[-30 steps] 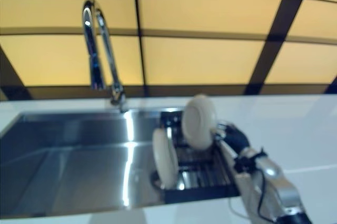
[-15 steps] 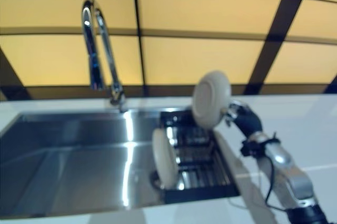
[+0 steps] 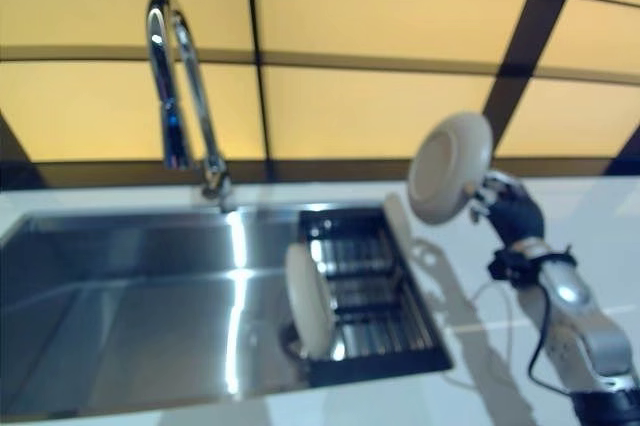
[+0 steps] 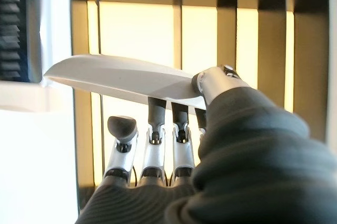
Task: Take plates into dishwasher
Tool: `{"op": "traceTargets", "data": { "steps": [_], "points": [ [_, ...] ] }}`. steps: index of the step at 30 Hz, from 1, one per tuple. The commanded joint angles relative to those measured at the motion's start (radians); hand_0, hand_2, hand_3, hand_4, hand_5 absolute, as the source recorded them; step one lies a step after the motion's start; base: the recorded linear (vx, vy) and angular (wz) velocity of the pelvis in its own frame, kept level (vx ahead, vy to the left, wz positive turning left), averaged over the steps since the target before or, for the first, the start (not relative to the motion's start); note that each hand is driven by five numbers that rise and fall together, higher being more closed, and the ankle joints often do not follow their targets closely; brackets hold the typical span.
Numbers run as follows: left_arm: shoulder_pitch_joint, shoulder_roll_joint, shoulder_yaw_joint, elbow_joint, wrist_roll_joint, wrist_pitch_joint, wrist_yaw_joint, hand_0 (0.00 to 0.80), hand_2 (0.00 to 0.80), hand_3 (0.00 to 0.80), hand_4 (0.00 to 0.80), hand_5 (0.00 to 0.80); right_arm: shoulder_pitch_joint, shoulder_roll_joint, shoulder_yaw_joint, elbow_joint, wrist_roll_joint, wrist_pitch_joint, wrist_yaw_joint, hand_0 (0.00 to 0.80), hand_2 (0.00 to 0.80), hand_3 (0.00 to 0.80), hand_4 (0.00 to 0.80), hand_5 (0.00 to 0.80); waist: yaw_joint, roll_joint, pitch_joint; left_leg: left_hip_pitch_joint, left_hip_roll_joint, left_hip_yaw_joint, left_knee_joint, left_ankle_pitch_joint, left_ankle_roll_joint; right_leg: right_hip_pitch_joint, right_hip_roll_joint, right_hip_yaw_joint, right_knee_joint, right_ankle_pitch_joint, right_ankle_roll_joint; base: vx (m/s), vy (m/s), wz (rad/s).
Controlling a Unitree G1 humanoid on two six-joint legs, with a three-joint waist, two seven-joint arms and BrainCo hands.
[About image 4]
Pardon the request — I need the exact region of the right robot hand black glove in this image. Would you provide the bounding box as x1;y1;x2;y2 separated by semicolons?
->
74;64;337;224

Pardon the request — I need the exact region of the cream ceramic plate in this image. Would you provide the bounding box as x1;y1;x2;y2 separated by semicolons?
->
43;54;207;110

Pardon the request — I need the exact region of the black dish drying rack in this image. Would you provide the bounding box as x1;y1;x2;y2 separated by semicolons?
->
0;0;43;83

